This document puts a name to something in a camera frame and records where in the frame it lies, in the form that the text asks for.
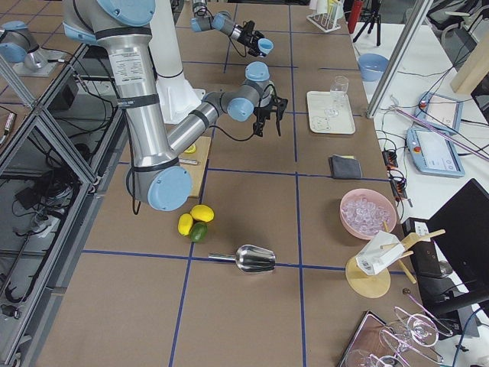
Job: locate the glass rack with glasses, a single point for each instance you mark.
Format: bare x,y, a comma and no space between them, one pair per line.
408,339

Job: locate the yellow lemon upper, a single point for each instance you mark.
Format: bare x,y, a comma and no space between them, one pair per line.
203,213

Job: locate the wooden cutting board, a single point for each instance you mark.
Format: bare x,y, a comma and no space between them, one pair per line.
196,173

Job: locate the light blue plastic cup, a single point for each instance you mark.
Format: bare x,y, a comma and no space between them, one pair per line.
265,46

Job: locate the blue basin bowl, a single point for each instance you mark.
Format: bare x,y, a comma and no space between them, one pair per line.
372,66

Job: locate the white carton on stand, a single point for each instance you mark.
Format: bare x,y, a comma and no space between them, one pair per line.
379,253

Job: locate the pink bowl with ice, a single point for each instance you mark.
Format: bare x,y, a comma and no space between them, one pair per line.
365,212

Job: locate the green lime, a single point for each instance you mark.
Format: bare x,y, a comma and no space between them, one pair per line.
198,232

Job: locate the yellow lemon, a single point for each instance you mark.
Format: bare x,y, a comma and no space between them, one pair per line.
203,213
185,224

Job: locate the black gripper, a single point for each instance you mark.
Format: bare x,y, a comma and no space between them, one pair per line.
248,37
264,112

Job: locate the steel ice scoop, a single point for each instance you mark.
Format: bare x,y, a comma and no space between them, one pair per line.
250,259

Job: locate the clear wine glass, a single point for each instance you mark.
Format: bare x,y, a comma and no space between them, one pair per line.
337,92

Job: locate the blue teach pendant far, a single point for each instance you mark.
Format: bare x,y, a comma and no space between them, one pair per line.
440,111

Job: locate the red cylinder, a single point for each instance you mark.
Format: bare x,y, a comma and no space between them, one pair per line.
354,15

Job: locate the blue teach pendant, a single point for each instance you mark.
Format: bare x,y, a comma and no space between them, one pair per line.
440,111
432,154

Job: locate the black monitor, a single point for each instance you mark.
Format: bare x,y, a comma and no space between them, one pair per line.
464,217

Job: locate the blue teach pendant near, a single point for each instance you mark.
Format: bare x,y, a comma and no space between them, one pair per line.
432,154

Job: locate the wooden mug stand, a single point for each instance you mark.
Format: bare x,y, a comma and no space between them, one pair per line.
378,285

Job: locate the lemon half slice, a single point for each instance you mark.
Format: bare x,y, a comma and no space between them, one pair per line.
191,149

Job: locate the black tripod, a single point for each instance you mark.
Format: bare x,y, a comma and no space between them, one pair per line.
374,20

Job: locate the aluminium frame post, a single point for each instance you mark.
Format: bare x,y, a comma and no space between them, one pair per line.
408,33

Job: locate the cream bear tray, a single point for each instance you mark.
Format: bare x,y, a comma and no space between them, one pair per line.
343,124

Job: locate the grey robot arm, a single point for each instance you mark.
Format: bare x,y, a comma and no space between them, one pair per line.
18,45
156,176

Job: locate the grey folded cloth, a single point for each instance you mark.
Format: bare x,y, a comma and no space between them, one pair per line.
345,168

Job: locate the yellow lemon lower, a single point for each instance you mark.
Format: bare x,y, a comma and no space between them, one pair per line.
185,224

